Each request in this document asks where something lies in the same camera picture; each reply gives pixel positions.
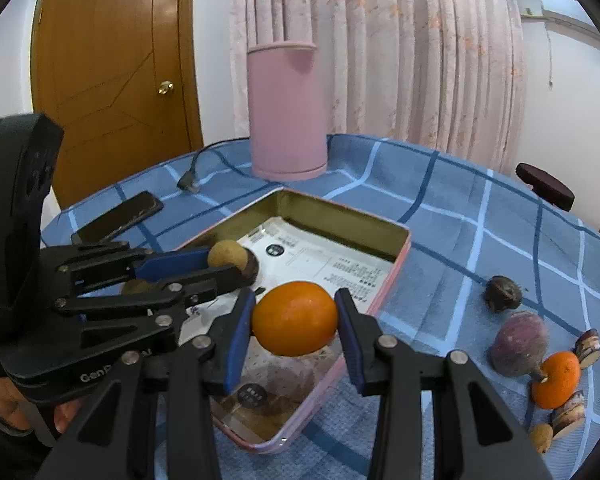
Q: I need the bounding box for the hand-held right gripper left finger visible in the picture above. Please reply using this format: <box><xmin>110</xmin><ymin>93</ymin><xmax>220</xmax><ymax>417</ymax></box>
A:
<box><xmin>35</xmin><ymin>289</ymin><xmax>257</xmax><ymax>480</ymax></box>

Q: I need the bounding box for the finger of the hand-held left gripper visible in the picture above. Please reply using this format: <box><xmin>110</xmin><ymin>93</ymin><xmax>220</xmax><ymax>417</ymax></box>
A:
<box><xmin>54</xmin><ymin>264</ymin><xmax>256</xmax><ymax>352</ymax></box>
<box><xmin>41</xmin><ymin>234</ymin><xmax>217</xmax><ymax>292</ymax></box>

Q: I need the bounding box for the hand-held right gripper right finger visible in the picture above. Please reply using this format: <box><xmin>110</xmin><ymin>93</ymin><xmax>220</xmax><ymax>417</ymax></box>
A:
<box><xmin>334</xmin><ymin>288</ymin><xmax>554</xmax><ymax>480</ymax></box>

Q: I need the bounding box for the brown round potato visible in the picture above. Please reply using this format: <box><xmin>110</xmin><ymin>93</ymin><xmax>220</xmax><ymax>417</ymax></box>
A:
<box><xmin>207</xmin><ymin>240</ymin><xmax>246</xmax><ymax>272</ymax></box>

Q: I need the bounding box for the large orange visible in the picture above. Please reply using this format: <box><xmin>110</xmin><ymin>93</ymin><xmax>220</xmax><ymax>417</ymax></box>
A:
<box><xmin>251</xmin><ymin>281</ymin><xmax>340</xmax><ymax>358</ymax></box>

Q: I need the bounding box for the pink metal tin box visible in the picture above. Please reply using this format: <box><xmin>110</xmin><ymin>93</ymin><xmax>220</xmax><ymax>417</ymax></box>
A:
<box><xmin>172</xmin><ymin>187</ymin><xmax>412</xmax><ymax>455</ymax></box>

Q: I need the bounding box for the person's left hand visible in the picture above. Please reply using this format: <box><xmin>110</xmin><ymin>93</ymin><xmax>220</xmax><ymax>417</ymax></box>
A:
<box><xmin>0</xmin><ymin>375</ymin><xmax>84</xmax><ymax>435</ymax></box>

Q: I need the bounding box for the dark brown chestnut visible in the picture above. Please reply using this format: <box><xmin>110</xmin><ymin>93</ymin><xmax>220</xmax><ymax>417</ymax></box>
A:
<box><xmin>484</xmin><ymin>276</ymin><xmax>524</xmax><ymax>313</ymax></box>
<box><xmin>240</xmin><ymin>250</ymin><xmax>260</xmax><ymax>284</ymax></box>

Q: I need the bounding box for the black smartphone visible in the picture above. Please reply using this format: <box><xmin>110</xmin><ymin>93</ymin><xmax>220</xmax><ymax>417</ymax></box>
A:
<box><xmin>71</xmin><ymin>191</ymin><xmax>164</xmax><ymax>246</ymax></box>

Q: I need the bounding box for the printed white paper sheet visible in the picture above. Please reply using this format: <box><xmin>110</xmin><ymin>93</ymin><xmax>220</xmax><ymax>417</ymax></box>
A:
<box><xmin>180</xmin><ymin>216</ymin><xmax>395</xmax><ymax>433</ymax></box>

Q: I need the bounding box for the blue plaid tablecloth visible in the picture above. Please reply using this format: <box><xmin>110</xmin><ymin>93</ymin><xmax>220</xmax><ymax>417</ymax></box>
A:
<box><xmin>40</xmin><ymin>133</ymin><xmax>600</xmax><ymax>480</ymax></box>

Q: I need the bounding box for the brown wooden door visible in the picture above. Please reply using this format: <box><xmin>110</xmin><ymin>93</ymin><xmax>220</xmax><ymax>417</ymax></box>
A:
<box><xmin>30</xmin><ymin>0</ymin><xmax>204</xmax><ymax>209</ymax></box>

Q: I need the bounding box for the purple sweet potato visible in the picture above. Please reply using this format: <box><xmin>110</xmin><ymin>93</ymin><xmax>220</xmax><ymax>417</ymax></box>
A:
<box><xmin>489</xmin><ymin>311</ymin><xmax>550</xmax><ymax>377</ymax></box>

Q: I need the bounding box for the pink cylindrical container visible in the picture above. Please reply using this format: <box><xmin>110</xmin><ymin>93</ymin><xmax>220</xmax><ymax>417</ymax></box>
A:
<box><xmin>246</xmin><ymin>42</ymin><xmax>328</xmax><ymax>182</ymax></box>

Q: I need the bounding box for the small orange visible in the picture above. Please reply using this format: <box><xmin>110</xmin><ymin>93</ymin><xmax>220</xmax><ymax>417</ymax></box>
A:
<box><xmin>531</xmin><ymin>351</ymin><xmax>581</xmax><ymax>410</ymax></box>

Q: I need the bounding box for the dark brown chair back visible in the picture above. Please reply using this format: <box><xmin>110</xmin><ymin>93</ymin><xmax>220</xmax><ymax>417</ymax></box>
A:
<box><xmin>515</xmin><ymin>162</ymin><xmax>576</xmax><ymax>212</ymax></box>

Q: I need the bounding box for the pink floral curtain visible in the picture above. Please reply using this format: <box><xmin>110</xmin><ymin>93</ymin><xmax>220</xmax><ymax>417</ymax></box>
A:
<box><xmin>228</xmin><ymin>0</ymin><xmax>528</xmax><ymax>176</ymax></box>

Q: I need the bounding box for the white air conditioner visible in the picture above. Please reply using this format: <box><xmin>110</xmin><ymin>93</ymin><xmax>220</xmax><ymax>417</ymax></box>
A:
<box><xmin>522</xmin><ymin>0</ymin><xmax>600</xmax><ymax>24</ymax></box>

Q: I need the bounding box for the black charging cable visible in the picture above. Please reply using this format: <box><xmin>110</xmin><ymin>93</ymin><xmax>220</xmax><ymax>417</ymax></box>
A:
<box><xmin>176</xmin><ymin>136</ymin><xmax>253</xmax><ymax>194</ymax></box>

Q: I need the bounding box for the thin wall cable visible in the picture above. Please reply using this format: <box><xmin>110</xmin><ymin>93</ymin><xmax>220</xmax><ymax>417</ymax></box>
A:
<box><xmin>545</xmin><ymin>30</ymin><xmax>557</xmax><ymax>93</ymax></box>

